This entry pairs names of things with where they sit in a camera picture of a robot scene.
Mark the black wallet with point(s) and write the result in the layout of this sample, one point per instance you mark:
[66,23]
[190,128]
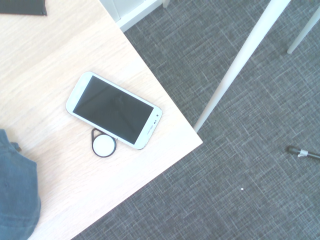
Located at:
[22,6]

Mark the dark blue denim cap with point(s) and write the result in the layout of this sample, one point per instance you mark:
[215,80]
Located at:
[15,190]

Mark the white coat rack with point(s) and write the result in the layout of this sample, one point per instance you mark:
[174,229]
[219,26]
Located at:
[240,62]

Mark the white smartphone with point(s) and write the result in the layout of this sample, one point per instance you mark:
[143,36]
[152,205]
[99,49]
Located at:
[112,110]

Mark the black tripod stand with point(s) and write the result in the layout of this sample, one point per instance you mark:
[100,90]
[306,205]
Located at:
[303,153]

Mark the black white round key fob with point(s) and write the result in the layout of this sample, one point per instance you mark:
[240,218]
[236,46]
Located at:
[103,146]

